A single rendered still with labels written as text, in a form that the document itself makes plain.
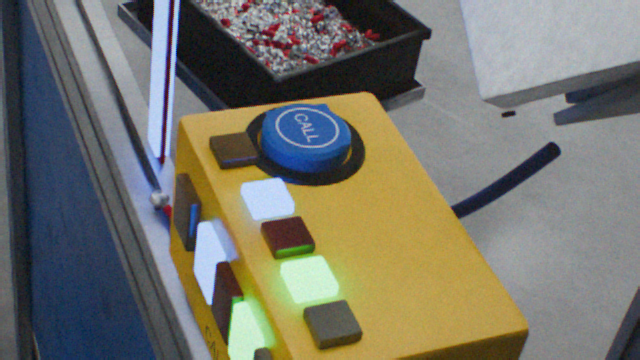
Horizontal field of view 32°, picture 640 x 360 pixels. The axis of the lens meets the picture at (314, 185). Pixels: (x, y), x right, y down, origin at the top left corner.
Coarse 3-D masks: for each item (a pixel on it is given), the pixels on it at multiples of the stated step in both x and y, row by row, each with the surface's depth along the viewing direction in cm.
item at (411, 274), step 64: (192, 128) 50; (256, 128) 50; (384, 128) 52; (320, 192) 48; (384, 192) 48; (192, 256) 52; (256, 256) 44; (384, 256) 45; (448, 256) 46; (256, 320) 44; (384, 320) 43; (448, 320) 43; (512, 320) 44
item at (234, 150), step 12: (240, 132) 49; (216, 144) 48; (228, 144) 49; (240, 144) 49; (252, 144) 49; (216, 156) 48; (228, 156) 48; (240, 156) 48; (252, 156) 48; (228, 168) 48
